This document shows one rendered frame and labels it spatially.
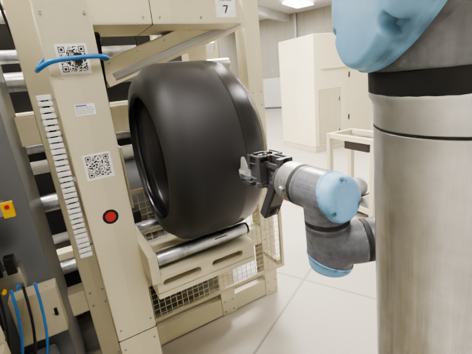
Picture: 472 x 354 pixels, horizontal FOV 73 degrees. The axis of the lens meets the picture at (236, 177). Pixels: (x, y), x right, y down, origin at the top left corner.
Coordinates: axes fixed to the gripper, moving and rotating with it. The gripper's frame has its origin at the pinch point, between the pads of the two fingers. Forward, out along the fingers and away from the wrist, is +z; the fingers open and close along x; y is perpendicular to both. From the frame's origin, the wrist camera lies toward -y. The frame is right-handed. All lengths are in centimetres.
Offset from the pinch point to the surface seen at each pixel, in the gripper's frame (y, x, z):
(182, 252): -26.1, 16.8, 14.9
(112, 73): 32, 19, 62
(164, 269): -30.1, 23.5, 15.8
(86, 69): 32, 32, 22
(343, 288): -116, -100, 55
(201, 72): 28.1, 2.3, 15.2
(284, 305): -116, -58, 65
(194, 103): 20.1, 9.2, 6.7
